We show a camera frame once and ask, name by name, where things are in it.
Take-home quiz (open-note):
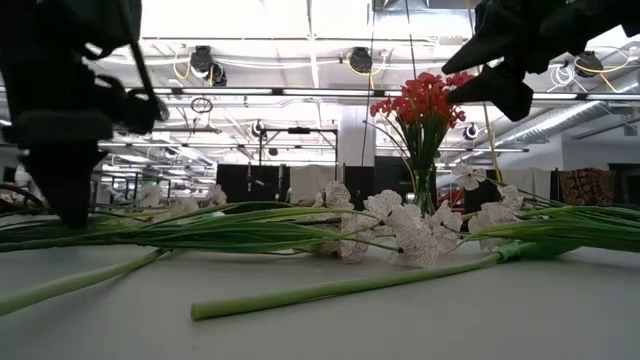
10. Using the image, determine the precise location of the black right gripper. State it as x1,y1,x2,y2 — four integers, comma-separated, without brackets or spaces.
441,0,576,124

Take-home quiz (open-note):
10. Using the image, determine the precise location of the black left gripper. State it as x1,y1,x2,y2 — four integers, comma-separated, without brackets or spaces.
0,42,171,230

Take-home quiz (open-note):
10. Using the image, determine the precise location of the red flower bunch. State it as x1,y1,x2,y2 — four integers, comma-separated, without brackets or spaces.
368,71,477,216

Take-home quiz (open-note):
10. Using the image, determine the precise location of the white patterned flower bunch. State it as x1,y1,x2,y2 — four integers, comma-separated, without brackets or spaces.
189,163,640,322
0,180,469,319

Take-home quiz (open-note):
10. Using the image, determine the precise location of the green glass vase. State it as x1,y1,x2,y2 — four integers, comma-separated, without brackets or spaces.
409,167,439,217

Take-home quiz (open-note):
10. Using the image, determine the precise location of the black partition panel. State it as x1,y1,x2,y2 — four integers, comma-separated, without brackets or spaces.
374,155,437,206
343,165,376,201
462,169,503,216
215,163,291,204

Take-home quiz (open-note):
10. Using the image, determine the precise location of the red patterned cloth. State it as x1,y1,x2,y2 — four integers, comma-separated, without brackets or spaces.
558,168,617,207

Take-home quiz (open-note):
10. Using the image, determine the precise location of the black cabinet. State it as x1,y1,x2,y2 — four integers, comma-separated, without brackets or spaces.
607,163,640,207

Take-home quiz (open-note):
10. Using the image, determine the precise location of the long ceiling light strip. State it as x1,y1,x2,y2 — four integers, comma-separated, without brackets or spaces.
149,86,640,101

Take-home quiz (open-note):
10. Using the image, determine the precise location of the long yellow cable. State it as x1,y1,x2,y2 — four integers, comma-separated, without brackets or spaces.
466,0,504,184

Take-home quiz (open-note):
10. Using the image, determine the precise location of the silver ventilation duct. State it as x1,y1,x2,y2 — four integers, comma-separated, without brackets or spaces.
492,82,640,149

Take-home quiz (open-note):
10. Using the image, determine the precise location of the long black cable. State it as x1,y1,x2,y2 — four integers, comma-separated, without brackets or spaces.
403,0,419,76

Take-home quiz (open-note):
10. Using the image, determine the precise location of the large black ceiling cable reel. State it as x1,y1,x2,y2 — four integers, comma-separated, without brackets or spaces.
188,44,229,88
348,46,375,75
573,49,605,79

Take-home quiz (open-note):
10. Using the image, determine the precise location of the hanging black cable loop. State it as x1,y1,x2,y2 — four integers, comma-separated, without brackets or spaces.
189,96,215,115

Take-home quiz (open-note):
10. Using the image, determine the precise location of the black gantry frame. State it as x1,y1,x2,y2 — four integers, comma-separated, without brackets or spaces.
257,127,340,201

